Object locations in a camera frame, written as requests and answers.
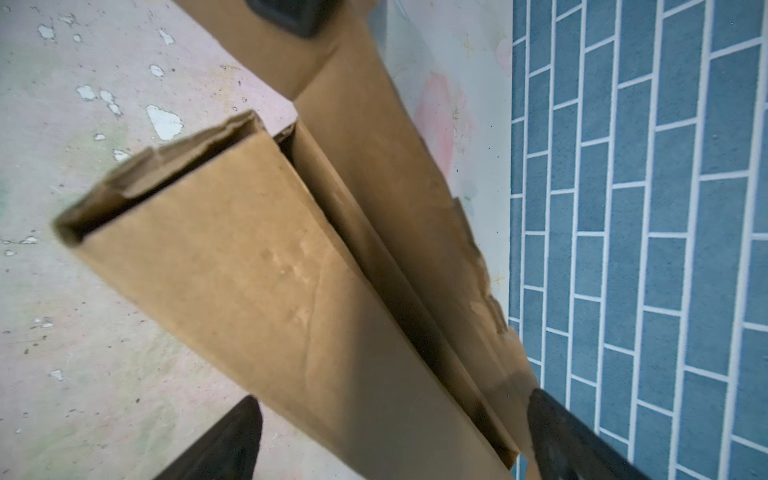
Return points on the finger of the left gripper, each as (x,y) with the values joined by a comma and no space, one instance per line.
(302,18)

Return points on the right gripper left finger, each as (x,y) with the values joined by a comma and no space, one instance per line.
(228,450)

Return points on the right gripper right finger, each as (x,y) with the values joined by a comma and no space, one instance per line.
(565,448)

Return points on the cardboard box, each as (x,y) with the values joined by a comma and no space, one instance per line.
(326,269)

